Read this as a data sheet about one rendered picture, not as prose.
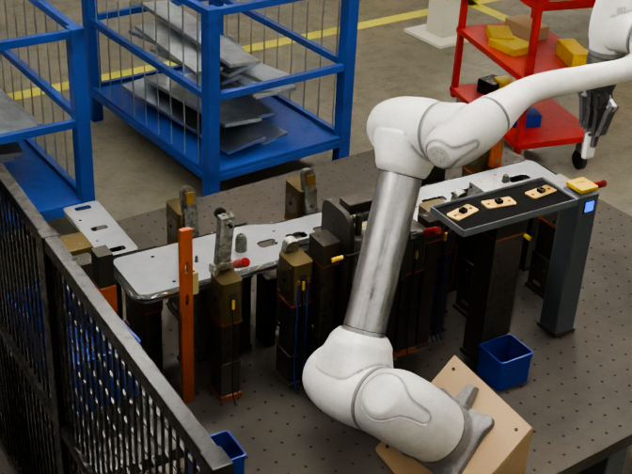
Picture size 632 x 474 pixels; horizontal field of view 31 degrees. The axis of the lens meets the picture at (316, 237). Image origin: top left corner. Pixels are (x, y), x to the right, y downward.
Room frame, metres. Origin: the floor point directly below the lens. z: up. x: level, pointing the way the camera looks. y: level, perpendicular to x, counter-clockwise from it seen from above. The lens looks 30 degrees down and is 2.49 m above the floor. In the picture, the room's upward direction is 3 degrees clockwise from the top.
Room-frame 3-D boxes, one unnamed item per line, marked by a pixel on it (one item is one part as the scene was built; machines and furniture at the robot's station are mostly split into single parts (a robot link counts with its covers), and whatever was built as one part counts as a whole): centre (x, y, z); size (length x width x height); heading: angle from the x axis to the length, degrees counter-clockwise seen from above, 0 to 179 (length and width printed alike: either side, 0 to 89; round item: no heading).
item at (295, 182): (2.78, 0.06, 0.87); 0.12 x 0.07 x 0.35; 32
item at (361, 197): (2.42, -0.12, 0.95); 0.18 x 0.13 x 0.49; 122
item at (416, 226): (2.49, -0.24, 0.89); 0.12 x 0.07 x 0.38; 32
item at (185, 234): (2.22, 0.30, 0.95); 0.03 x 0.01 x 0.50; 122
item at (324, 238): (2.35, -0.02, 0.91); 0.07 x 0.05 x 0.42; 32
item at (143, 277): (2.67, -0.11, 1.00); 1.38 x 0.22 x 0.02; 122
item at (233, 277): (2.25, 0.20, 0.87); 0.10 x 0.07 x 0.35; 32
